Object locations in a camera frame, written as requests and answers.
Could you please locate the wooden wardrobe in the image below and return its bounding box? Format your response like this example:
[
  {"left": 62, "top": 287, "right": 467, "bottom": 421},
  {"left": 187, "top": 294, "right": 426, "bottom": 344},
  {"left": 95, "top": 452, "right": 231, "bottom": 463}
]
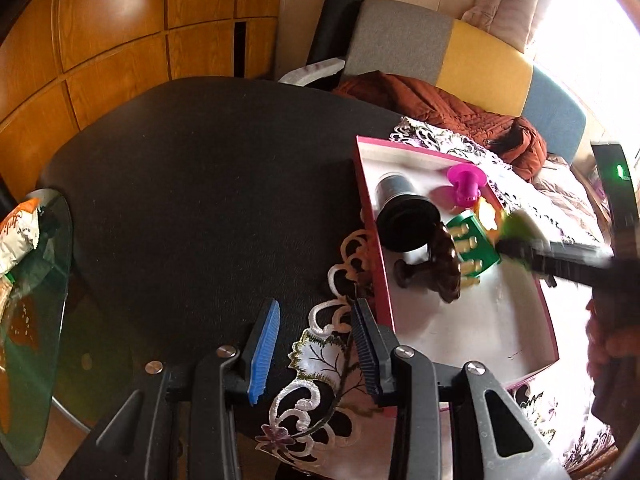
[{"left": 0, "top": 0, "right": 286, "bottom": 201}]

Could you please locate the black rolled mat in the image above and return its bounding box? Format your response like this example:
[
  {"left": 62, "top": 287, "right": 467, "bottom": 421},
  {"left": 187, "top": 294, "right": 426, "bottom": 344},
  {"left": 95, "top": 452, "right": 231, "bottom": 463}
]
[{"left": 306, "top": 0, "right": 371, "bottom": 63}]

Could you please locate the bright window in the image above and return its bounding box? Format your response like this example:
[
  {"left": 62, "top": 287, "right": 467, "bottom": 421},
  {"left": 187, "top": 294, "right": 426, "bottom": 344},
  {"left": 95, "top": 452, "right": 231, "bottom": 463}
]
[{"left": 525, "top": 0, "right": 640, "bottom": 161}]

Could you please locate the floral embroidered tablecloth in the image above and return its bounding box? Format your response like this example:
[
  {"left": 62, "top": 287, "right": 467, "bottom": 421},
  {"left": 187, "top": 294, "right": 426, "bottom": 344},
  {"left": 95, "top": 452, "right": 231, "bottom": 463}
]
[{"left": 255, "top": 116, "right": 616, "bottom": 480}]

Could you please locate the black cylindrical plastic part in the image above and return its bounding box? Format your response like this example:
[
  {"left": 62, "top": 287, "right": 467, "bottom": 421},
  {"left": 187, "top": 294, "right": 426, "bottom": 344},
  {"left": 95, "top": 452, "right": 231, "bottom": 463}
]
[{"left": 375, "top": 172, "right": 441, "bottom": 253}]

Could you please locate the brown part with cream pegs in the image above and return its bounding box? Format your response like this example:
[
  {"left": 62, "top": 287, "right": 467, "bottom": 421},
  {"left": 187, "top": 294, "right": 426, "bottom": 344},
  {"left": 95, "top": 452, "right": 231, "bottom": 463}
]
[{"left": 394, "top": 222, "right": 483, "bottom": 305}]

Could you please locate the white curved armrest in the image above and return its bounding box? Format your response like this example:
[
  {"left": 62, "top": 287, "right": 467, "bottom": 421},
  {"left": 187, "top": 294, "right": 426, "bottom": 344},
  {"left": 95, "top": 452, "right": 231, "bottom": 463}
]
[{"left": 277, "top": 57, "right": 347, "bottom": 85}]

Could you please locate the magenta plastic flanged part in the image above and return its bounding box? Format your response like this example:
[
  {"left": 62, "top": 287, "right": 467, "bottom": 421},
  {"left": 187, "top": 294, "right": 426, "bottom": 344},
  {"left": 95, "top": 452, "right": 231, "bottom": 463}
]
[{"left": 446, "top": 163, "right": 485, "bottom": 207}]

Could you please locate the rust brown quilted jacket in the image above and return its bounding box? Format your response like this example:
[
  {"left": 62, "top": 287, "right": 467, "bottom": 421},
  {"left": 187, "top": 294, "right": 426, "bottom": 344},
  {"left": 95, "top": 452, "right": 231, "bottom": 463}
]
[{"left": 332, "top": 71, "right": 548, "bottom": 183}]

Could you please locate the pale pink bed sheet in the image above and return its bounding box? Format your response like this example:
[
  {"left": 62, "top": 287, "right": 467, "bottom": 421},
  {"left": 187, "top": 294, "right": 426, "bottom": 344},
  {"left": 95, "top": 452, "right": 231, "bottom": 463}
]
[{"left": 532, "top": 152, "right": 608, "bottom": 241}]

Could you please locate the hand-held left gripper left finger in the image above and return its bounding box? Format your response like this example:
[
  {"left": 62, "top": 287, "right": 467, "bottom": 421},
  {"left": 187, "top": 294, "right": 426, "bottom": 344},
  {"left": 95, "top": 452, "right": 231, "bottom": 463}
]
[{"left": 70, "top": 298, "right": 281, "bottom": 480}]

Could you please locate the pink patterned curtain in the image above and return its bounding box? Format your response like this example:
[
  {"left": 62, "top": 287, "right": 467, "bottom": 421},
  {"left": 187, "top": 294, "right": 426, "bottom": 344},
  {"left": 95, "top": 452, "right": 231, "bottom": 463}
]
[{"left": 462, "top": 0, "right": 566, "bottom": 53}]

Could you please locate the pink shallow cardboard box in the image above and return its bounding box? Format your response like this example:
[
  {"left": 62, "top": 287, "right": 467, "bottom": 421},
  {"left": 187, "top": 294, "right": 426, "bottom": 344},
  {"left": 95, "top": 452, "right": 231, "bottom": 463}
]
[{"left": 354, "top": 135, "right": 560, "bottom": 418}]

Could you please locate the person's right hand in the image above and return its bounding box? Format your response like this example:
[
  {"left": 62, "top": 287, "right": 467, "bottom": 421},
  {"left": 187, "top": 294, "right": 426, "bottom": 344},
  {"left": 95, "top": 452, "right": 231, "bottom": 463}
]
[{"left": 585, "top": 299, "right": 640, "bottom": 377}]

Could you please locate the grey yellow blue headboard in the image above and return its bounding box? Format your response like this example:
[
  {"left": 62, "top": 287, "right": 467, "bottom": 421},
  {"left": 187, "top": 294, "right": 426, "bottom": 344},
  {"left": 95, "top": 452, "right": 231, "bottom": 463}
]
[{"left": 342, "top": 0, "right": 587, "bottom": 166}]

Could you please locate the green ribbed plastic part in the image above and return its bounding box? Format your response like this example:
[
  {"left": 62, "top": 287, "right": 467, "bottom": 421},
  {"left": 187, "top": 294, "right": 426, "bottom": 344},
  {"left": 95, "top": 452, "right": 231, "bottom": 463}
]
[{"left": 445, "top": 211, "right": 501, "bottom": 276}]

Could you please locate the orange plastic part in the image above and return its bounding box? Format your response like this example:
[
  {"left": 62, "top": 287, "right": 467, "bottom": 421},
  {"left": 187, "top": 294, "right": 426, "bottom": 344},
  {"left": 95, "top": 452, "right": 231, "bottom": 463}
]
[{"left": 475, "top": 197, "right": 503, "bottom": 233}]

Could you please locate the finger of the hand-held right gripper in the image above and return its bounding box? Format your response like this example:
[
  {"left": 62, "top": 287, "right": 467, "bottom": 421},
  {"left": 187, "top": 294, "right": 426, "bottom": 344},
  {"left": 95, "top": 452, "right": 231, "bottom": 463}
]
[{"left": 495, "top": 237, "right": 616, "bottom": 286}]

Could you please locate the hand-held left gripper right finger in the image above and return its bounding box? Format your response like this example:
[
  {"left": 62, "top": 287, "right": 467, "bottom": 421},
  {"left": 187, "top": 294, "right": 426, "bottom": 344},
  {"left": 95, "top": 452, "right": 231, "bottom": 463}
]
[{"left": 350, "top": 298, "right": 571, "bottom": 480}]

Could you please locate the white and orange snack bag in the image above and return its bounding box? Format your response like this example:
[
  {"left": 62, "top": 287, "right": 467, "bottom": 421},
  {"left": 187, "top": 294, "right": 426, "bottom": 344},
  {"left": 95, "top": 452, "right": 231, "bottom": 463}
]
[{"left": 0, "top": 197, "right": 41, "bottom": 276}]

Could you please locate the green and white plastic part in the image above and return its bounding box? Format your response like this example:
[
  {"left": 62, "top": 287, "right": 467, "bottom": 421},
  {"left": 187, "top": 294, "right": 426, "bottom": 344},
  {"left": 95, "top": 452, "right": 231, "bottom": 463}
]
[{"left": 497, "top": 208, "right": 551, "bottom": 261}]

